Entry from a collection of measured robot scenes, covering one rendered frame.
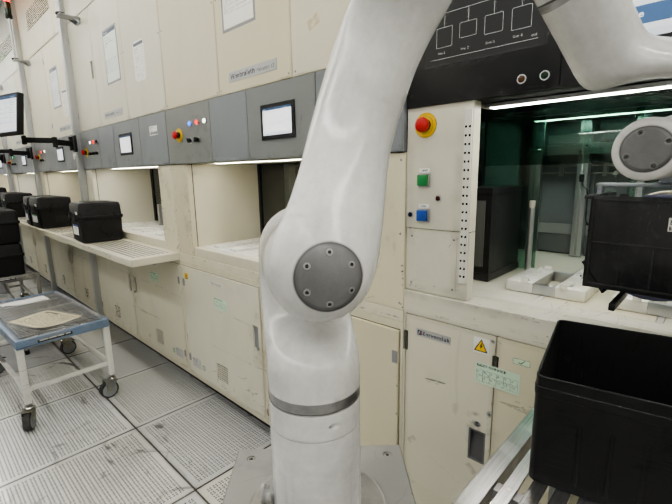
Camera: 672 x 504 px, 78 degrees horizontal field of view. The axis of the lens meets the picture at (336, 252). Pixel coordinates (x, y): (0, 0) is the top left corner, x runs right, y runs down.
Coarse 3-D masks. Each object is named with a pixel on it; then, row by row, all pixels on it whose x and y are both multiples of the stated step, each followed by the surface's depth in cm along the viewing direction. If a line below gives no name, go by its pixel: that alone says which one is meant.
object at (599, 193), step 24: (600, 192) 86; (600, 216) 78; (624, 216) 76; (648, 216) 73; (600, 240) 79; (624, 240) 76; (648, 240) 74; (600, 264) 80; (624, 264) 77; (648, 264) 74; (600, 288) 80; (624, 288) 77; (648, 288) 75
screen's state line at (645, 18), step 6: (666, 0) 76; (636, 6) 79; (642, 6) 78; (648, 6) 78; (654, 6) 77; (660, 6) 77; (666, 6) 76; (642, 12) 79; (648, 12) 78; (654, 12) 77; (660, 12) 77; (666, 12) 76; (642, 18) 79; (648, 18) 78; (654, 18) 78; (660, 18) 77; (666, 18) 76
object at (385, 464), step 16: (368, 448) 71; (384, 448) 71; (400, 448) 71; (240, 464) 68; (256, 464) 67; (368, 464) 67; (384, 464) 67; (400, 464) 67; (240, 480) 64; (256, 480) 64; (384, 480) 63; (400, 480) 63; (224, 496) 61; (240, 496) 61; (384, 496) 60; (400, 496) 60
